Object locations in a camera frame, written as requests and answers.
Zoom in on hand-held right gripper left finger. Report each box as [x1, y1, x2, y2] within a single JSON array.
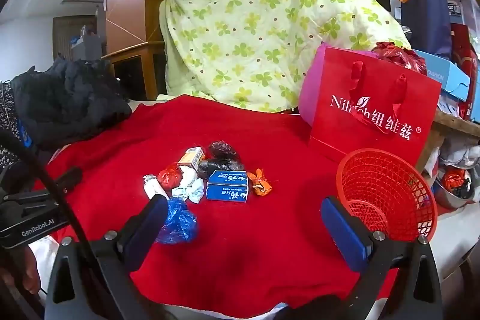
[[46, 194, 169, 320]]

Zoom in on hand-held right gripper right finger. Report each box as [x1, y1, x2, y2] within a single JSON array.
[[320, 196, 445, 320]]

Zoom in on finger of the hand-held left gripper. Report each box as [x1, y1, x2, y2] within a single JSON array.
[[45, 166, 83, 193]]

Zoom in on blue plastic bag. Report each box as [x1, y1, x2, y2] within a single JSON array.
[[155, 197, 197, 245]]

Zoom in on white long box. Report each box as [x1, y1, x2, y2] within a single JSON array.
[[143, 174, 171, 201]]

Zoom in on red plastic mesh basket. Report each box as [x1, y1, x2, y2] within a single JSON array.
[[335, 148, 439, 243]]

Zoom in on blue cardboard box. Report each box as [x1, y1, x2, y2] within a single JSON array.
[[205, 170, 250, 204]]

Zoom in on person's left hand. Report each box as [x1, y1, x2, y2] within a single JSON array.
[[0, 247, 41, 296]]

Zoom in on white crumpled paper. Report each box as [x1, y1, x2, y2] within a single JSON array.
[[179, 164, 199, 189]]

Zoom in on small orange white box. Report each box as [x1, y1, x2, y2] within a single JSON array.
[[177, 146, 206, 171]]

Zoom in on black fluffy garment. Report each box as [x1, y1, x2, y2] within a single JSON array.
[[11, 58, 132, 152]]

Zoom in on speckled black white garment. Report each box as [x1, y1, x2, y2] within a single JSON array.
[[0, 80, 34, 171]]

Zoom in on black plastic bag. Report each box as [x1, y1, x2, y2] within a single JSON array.
[[197, 157, 246, 180]]

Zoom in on red paper gift bag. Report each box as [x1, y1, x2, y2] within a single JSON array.
[[308, 46, 442, 167]]

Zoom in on orange wrapper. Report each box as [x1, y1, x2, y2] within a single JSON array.
[[247, 169, 274, 197]]

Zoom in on red cloth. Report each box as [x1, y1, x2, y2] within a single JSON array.
[[34, 95, 424, 311]]

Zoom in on dark reddish plastic bag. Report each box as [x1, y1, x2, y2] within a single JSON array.
[[208, 141, 241, 160]]

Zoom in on metal bowl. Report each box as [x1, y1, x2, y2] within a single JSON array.
[[433, 174, 480, 210]]

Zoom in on red and black plastic bags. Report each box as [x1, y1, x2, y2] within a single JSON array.
[[440, 168, 473, 199]]

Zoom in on white plastic bags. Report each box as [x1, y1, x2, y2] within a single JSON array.
[[437, 144, 480, 171]]

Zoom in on wooden shelf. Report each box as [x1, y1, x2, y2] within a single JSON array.
[[416, 110, 480, 171]]

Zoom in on shiny red plastic bag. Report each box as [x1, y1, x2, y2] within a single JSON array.
[[371, 41, 428, 75]]

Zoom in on light blue shoe box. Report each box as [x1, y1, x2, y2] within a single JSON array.
[[412, 49, 471, 103]]

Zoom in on red gift box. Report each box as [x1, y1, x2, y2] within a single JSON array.
[[448, 22, 479, 122]]

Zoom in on green clover print blanket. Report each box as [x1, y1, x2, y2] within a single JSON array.
[[157, 0, 413, 114]]

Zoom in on clear plastic storage box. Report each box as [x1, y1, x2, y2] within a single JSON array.
[[446, 0, 480, 28]]

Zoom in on black cable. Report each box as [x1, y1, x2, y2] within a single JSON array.
[[0, 129, 98, 268]]

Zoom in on navy bag with orange handles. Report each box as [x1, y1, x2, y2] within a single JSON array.
[[397, 0, 452, 60]]

